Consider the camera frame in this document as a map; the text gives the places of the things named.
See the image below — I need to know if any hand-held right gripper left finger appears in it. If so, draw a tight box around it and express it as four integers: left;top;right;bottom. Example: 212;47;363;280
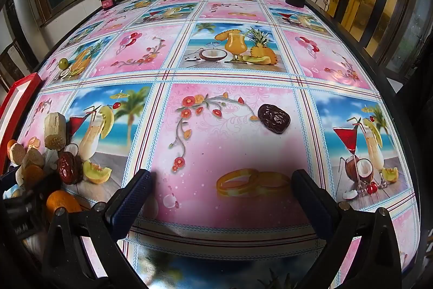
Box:
42;169;156;289

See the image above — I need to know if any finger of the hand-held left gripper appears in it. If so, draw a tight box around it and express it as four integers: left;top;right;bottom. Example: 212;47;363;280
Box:
24;179;63;200

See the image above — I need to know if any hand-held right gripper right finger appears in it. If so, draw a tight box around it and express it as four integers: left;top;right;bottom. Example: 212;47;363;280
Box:
291;169;403;289

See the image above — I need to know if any red date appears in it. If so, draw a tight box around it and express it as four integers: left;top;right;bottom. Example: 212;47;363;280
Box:
57;153;83;184
258;104;285;133

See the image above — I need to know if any large sugarcane piece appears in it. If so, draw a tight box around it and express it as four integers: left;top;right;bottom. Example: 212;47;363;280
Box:
44;113;66;151

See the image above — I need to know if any red rimmed white tray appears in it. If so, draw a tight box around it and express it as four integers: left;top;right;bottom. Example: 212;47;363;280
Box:
0;72;43;168

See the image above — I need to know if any fruit printed pink tablecloth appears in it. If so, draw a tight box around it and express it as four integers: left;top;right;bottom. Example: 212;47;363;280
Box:
17;0;420;289

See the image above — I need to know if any black rimmed table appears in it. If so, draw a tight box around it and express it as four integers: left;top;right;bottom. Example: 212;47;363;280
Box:
17;0;433;289

